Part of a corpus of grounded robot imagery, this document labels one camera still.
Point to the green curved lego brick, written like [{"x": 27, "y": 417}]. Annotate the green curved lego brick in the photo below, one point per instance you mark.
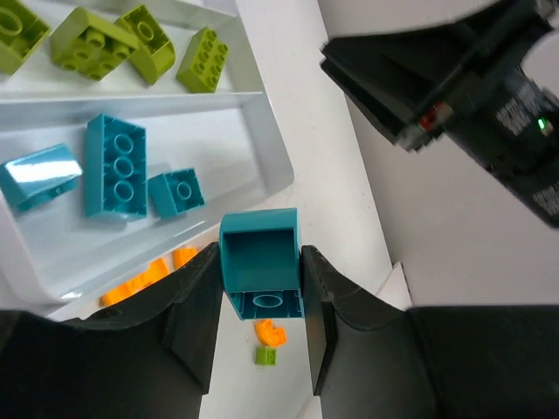
[{"x": 90, "y": 45}]

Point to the teal curved lego brick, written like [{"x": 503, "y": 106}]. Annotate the teal curved lego brick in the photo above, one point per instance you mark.
[{"x": 39, "y": 177}]

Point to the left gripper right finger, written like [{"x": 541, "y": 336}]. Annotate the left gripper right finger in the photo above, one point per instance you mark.
[{"x": 369, "y": 359}]

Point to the white compartment tray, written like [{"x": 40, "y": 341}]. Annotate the white compartment tray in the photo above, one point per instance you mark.
[{"x": 54, "y": 254}]

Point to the teal sloped lego brick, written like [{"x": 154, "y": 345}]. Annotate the teal sloped lego brick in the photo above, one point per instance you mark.
[{"x": 260, "y": 262}]

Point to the small orange curved lego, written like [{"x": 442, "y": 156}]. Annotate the small orange curved lego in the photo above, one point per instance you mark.
[{"x": 268, "y": 334}]

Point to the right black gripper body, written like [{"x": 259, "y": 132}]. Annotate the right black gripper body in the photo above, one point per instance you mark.
[{"x": 463, "y": 80}]

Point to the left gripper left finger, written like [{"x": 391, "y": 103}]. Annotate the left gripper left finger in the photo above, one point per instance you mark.
[{"x": 149, "y": 356}]

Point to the small teal lego brick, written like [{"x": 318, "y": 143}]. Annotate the small teal lego brick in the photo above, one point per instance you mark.
[{"x": 175, "y": 193}]

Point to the long teal lego brick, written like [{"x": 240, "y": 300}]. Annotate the long teal lego brick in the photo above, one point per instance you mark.
[{"x": 115, "y": 170}]

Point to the green studded lego brick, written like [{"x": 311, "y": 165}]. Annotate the green studded lego brick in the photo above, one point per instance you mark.
[{"x": 203, "y": 62}]

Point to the orange lego row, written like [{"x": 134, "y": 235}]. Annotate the orange lego row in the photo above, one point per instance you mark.
[{"x": 157, "y": 270}]

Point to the small green lego bottom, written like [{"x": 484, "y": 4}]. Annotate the small green lego bottom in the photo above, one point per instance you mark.
[{"x": 265, "y": 356}]

